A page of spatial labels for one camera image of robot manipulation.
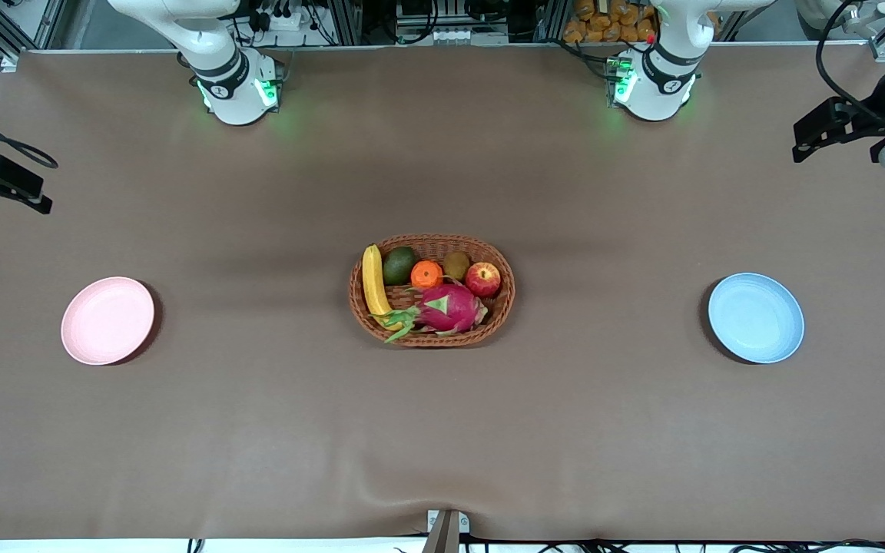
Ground pink plate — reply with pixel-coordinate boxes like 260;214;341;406
61;276;156;366

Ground pink dragon fruit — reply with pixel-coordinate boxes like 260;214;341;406
370;282;489;344

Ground brown wicker basket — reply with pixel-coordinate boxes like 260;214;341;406
348;233;516;348

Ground white power strip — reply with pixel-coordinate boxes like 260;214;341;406
247;4;305;33

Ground orange tangerine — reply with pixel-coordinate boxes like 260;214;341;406
410;260;444;290

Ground blue plate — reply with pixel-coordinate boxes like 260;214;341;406
708;272;805;364

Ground red apple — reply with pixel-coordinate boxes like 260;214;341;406
465;261;502;299

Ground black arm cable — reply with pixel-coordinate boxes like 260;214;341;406
815;0;885;127
0;96;60;171

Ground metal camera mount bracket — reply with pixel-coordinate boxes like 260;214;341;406
426;508;471;553

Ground green avocado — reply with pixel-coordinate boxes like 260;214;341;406
382;246;419;286

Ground bag of orange fruit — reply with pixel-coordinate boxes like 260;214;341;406
562;0;660;45

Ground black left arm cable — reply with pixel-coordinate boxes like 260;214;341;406
815;0;885;127

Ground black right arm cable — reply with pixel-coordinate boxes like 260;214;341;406
0;96;60;171

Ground yellow banana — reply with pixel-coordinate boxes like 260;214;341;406
362;243;405;333

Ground brown table mat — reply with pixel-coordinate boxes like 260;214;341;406
0;42;885;542

